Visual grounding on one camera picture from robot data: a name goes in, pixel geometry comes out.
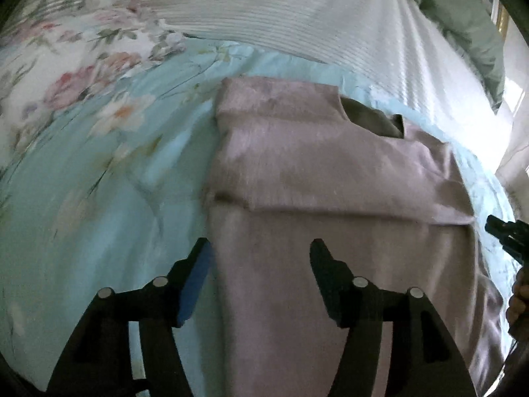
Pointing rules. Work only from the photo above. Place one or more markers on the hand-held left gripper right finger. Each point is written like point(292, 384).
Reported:
point(326, 273)

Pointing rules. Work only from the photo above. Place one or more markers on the person's right hand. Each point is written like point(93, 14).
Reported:
point(519, 302)

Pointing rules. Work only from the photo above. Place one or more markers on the light blue floral bedsheet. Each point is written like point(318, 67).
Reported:
point(103, 198)

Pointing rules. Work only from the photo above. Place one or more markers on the white ribbed blanket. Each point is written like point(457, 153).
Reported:
point(314, 25)

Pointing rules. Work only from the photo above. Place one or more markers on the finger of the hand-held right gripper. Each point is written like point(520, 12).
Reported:
point(509, 235)

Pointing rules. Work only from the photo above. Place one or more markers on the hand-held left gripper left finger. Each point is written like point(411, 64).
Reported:
point(193, 287)

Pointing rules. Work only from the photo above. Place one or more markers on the mauve pink garment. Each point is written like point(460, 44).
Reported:
point(330, 198)

